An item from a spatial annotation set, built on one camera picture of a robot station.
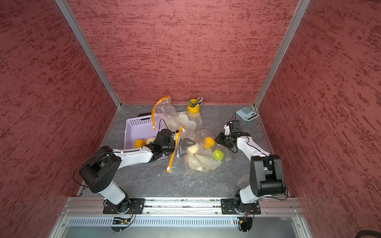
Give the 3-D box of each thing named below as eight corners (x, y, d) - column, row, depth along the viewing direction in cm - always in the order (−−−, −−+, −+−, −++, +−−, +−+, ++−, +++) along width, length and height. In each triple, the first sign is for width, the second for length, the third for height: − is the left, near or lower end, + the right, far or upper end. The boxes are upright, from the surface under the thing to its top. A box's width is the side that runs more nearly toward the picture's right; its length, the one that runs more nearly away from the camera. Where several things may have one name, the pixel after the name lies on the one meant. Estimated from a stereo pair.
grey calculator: (246, 122, 112) (247, 120, 110) (236, 113, 118) (237, 110, 116) (257, 117, 116) (258, 114, 113) (247, 108, 122) (248, 105, 120)
